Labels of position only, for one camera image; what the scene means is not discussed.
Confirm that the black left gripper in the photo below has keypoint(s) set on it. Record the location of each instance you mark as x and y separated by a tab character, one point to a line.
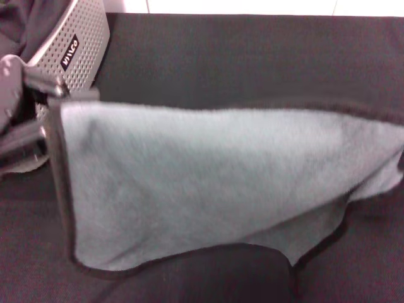
11	98

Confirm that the grey towel with black trim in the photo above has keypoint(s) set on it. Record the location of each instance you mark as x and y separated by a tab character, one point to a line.
205	176

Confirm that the grey perforated storage box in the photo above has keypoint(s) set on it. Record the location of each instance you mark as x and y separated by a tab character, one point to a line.
85	38

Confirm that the dark cloth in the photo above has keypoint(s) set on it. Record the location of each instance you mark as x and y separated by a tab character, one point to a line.
34	25

